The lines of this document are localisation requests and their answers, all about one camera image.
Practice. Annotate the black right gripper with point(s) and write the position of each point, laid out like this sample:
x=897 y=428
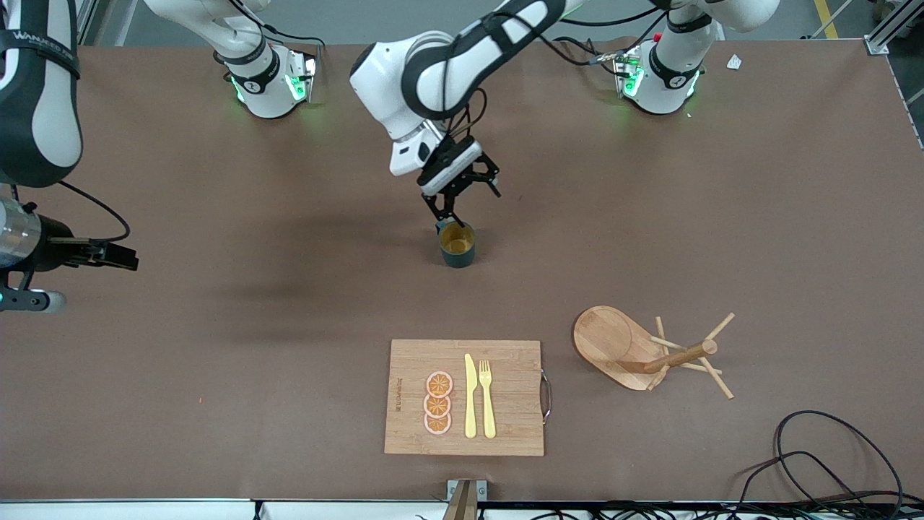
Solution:
x=56 y=246

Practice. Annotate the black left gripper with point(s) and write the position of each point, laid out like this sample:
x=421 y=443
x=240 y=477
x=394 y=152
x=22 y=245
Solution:
x=463 y=182

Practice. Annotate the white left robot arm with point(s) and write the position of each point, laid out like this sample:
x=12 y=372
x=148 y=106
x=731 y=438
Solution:
x=447 y=72

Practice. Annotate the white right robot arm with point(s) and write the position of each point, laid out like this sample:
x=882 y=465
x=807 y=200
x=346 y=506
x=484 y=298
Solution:
x=43 y=108

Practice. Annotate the wooden cup rack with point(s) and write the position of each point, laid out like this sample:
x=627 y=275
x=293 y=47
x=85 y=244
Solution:
x=613 y=339

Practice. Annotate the toy orange slice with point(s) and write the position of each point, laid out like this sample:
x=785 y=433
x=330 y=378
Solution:
x=439 y=383

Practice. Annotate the yellow plastic knife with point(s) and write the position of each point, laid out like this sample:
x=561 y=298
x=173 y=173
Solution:
x=470 y=404

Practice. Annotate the bamboo cutting board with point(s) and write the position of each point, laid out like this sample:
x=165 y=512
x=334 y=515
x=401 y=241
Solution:
x=505 y=404

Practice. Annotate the yellow plastic fork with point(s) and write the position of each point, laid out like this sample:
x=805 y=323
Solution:
x=489 y=412

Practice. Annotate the white paper scrap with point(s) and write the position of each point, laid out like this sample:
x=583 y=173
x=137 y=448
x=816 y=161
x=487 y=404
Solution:
x=734 y=62

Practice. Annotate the metal bracket with brown bar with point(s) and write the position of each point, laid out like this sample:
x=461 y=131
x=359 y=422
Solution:
x=465 y=498

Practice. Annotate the aluminium frame profile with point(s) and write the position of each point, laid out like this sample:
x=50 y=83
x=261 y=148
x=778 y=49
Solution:
x=877 y=45

